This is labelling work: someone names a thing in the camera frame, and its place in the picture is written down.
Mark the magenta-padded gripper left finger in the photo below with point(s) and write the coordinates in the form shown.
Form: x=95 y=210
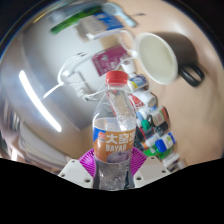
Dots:
x=75 y=172

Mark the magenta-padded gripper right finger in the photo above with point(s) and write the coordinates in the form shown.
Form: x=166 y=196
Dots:
x=151 y=171

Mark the clear drink bottle red cap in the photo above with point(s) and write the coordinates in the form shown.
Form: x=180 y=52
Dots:
x=111 y=140

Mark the green jar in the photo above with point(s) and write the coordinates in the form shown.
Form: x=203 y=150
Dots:
x=151 y=152

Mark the under-shelf light strip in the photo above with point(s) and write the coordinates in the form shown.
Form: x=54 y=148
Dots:
x=38 y=100

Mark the white pill bottle blue label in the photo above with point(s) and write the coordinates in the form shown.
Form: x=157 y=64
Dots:
x=138 y=81

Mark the black mug white inside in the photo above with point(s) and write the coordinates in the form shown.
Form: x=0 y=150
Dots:
x=160 y=58

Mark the white and blue box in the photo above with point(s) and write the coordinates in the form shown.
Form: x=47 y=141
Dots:
x=100 y=25

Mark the white wall socket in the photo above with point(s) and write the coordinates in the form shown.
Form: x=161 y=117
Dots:
x=76 y=83

